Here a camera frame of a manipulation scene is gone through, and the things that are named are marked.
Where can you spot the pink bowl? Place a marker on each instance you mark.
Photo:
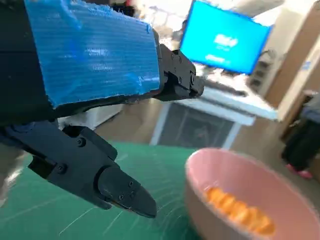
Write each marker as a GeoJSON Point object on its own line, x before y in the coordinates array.
{"type": "Point", "coordinates": [275, 180]}

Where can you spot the white desk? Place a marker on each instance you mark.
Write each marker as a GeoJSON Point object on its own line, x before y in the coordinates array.
{"type": "Point", "coordinates": [237, 102]}

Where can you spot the green cutting mat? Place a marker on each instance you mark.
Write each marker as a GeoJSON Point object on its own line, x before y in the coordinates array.
{"type": "Point", "coordinates": [62, 215]}

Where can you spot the blue computer monitor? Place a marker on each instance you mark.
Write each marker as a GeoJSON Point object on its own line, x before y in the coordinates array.
{"type": "Point", "coordinates": [225, 37]}

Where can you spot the black keyboard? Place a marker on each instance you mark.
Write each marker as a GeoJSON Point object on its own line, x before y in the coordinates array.
{"type": "Point", "coordinates": [227, 89]}

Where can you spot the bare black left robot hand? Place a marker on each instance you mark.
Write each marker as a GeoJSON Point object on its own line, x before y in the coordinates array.
{"type": "Point", "coordinates": [95, 60]}

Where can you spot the person in dark clothing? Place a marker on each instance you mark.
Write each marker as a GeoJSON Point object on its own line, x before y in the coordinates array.
{"type": "Point", "coordinates": [302, 140]}

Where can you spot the orange toy bread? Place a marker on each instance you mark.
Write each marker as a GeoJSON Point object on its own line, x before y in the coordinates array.
{"type": "Point", "coordinates": [237, 210]}

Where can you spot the white mesh cage unit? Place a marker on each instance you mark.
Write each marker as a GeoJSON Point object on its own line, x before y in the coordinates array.
{"type": "Point", "coordinates": [197, 127]}

